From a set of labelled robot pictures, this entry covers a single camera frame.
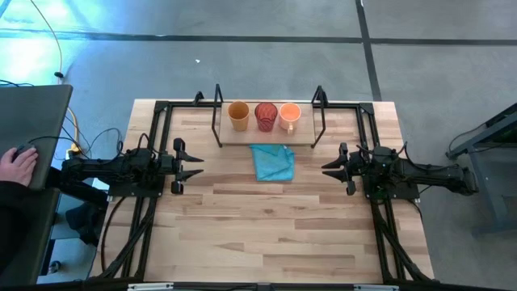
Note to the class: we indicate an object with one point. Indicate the black table rig frame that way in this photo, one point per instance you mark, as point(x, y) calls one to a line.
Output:
point(161, 121)

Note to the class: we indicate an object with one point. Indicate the wooden shelf with black frame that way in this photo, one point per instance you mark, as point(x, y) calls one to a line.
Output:
point(242, 137)

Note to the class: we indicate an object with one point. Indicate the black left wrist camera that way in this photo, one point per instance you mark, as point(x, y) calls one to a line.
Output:
point(167, 163)

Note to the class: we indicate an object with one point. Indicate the black computer mouse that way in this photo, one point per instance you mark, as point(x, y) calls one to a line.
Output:
point(25, 148)

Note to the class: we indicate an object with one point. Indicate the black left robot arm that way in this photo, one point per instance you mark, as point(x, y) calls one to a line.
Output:
point(101, 167)

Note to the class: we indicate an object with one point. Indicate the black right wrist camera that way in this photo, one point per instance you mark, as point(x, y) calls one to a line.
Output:
point(357, 165)

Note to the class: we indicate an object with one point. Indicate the dark metal cart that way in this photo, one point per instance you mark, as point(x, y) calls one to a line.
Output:
point(493, 161)

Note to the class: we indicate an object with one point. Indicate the tall mustard yellow cup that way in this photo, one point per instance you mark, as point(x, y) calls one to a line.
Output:
point(238, 117)

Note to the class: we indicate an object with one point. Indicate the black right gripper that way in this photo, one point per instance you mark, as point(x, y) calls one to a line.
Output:
point(351, 180)

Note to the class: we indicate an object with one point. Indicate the person's hand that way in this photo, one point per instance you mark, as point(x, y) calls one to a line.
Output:
point(18, 165)

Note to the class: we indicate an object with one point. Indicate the folded teal cloth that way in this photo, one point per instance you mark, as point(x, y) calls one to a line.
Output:
point(274, 163)

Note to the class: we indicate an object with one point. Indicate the person's forearm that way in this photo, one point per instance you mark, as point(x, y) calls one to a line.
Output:
point(16, 210)

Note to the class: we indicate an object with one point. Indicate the grey desk top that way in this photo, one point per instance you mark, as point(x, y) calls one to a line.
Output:
point(36, 121)

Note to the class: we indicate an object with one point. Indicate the faceted translucent red cup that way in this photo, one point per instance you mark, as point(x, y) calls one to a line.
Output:
point(266, 117)

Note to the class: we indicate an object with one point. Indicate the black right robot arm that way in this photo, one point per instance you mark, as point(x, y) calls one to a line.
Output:
point(428, 174)

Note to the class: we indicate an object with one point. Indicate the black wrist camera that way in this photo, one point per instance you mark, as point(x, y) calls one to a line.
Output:
point(357, 165)
point(167, 163)

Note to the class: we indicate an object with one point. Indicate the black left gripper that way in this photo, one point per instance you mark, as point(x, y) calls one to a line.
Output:
point(177, 145)

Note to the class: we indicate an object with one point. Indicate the silver frame bracket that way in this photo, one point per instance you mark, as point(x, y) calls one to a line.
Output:
point(375, 288)
point(149, 287)

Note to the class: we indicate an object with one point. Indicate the black chair base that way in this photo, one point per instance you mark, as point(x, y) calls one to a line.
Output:
point(82, 222)

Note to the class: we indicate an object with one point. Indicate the yellow power plug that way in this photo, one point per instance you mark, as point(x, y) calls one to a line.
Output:
point(74, 151)

